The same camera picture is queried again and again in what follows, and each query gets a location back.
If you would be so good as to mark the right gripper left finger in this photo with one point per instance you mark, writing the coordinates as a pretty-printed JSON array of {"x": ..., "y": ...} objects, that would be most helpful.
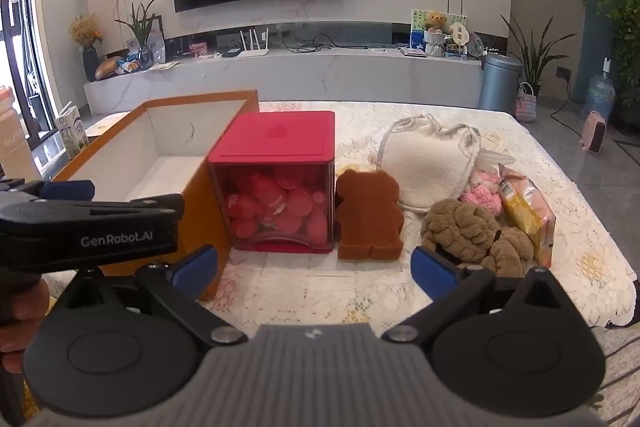
[{"x": 187, "y": 275}]

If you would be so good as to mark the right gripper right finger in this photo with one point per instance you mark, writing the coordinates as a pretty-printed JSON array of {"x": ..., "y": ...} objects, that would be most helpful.
[{"x": 453, "y": 291}]

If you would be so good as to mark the brown plush dog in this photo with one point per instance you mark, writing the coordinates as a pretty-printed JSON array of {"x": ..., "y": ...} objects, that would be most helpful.
[{"x": 468, "y": 234}]

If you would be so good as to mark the pink white crochet pouch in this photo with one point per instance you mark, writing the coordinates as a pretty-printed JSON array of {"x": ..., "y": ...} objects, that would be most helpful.
[{"x": 482, "y": 190}]

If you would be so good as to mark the yellow wet wipes pack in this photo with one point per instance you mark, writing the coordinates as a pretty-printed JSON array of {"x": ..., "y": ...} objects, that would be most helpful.
[{"x": 527, "y": 210}]

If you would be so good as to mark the white fleece drawstring bag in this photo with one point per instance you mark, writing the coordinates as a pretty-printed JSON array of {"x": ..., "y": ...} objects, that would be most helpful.
[{"x": 428, "y": 161}]

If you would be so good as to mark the person's left hand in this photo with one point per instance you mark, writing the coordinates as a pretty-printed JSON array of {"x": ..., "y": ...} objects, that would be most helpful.
[{"x": 28, "y": 309}]

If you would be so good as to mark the milk carton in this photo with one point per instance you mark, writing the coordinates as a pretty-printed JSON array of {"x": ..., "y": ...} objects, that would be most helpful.
[{"x": 72, "y": 130}]

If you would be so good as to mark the white lace tablecloth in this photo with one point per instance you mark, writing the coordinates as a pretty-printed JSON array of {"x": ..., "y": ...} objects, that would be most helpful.
[{"x": 494, "y": 338}]

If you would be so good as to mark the brown bear sponge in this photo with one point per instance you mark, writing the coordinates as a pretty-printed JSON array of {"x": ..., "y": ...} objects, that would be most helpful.
[{"x": 368, "y": 216}]

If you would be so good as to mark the orange cardboard box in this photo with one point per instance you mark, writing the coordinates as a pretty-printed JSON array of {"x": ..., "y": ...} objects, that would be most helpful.
[{"x": 161, "y": 147}]

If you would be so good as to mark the red lidded clear container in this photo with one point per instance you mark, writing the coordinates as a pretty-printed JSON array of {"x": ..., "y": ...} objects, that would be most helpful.
[{"x": 274, "y": 173}]

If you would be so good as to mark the woven pink handbag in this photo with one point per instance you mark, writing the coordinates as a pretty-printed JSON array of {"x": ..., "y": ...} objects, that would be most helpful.
[{"x": 526, "y": 103}]

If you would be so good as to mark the dried yellow flowers vase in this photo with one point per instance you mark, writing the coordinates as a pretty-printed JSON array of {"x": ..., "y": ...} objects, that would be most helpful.
[{"x": 84, "y": 31}]

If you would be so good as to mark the blue metal trash bin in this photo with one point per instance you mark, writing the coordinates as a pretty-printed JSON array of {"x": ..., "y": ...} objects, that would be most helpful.
[{"x": 499, "y": 89}]

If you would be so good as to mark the pink space heater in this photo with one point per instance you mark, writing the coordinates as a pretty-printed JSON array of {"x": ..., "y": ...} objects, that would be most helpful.
[{"x": 593, "y": 133}]

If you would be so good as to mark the green plant glass vase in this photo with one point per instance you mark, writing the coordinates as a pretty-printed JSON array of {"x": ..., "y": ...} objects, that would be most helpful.
[{"x": 140, "y": 24}]

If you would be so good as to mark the marble tv console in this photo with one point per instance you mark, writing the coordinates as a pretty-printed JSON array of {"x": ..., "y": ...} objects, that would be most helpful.
[{"x": 281, "y": 75}]

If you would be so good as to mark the blue water jug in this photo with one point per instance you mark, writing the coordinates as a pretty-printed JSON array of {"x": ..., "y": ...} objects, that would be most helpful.
[{"x": 601, "y": 95}]

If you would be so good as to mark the white wifi router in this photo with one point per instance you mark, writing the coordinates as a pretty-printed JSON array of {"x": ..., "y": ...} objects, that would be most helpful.
[{"x": 254, "y": 44}]

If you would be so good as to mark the green potted plant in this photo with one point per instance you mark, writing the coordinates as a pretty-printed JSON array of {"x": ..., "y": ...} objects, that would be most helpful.
[{"x": 534, "y": 54}]

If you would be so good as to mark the small teddy bear figure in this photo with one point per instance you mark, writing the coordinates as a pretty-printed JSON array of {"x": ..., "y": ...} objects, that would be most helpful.
[{"x": 436, "y": 22}]

